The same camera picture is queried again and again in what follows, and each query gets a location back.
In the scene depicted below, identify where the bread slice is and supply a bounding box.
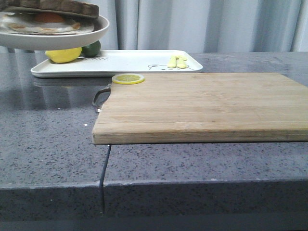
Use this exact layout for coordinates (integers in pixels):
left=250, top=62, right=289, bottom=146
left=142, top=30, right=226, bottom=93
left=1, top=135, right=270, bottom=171
left=0, top=0, right=99, bottom=18
left=9, top=23, right=94, bottom=35

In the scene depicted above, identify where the fried egg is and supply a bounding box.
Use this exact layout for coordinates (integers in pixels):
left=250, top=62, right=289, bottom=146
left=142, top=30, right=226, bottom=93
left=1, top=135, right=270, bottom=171
left=1, top=12, right=80, bottom=34

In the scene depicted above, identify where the white round plate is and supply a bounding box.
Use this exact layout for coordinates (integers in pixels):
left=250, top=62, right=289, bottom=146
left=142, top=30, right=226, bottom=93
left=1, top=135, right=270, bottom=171
left=0, top=15, right=110, bottom=51

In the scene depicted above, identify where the white rectangular tray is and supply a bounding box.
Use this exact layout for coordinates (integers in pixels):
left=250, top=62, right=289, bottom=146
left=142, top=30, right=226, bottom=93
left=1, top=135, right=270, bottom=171
left=31, top=50, right=203, bottom=78

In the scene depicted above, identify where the yellow lemon slice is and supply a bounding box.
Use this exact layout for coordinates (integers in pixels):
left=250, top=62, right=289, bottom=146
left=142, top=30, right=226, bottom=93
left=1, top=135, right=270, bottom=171
left=112, top=73, right=145, bottom=85

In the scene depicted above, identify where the left pale yellow piece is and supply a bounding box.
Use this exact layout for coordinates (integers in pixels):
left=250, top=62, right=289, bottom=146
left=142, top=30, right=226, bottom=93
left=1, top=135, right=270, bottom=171
left=167, top=55, right=177, bottom=68

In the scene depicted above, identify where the pale yellow piece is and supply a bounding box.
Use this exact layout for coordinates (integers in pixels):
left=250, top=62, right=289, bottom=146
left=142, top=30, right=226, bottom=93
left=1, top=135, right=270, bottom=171
left=177, top=55, right=187, bottom=69
left=167, top=55, right=177, bottom=68

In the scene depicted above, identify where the right pale yellow piece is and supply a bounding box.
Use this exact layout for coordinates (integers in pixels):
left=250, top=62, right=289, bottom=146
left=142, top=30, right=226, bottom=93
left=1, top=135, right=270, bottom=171
left=177, top=55, right=187, bottom=69

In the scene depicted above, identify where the wooden cutting board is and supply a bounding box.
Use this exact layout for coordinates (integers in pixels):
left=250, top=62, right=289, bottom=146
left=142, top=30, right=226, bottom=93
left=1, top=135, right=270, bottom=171
left=92, top=73, right=308, bottom=145

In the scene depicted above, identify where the green lime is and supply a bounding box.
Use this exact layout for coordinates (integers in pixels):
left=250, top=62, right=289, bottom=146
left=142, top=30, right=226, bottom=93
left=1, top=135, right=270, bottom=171
left=81, top=40, right=101, bottom=58

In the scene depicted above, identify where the grey curtain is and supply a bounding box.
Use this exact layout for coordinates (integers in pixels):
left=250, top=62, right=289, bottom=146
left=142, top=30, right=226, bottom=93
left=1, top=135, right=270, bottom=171
left=0, top=0, right=308, bottom=54

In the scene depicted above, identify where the metal cutting board handle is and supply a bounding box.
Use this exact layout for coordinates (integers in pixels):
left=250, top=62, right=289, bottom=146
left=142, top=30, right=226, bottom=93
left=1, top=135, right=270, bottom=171
left=92, top=86, right=111, bottom=108

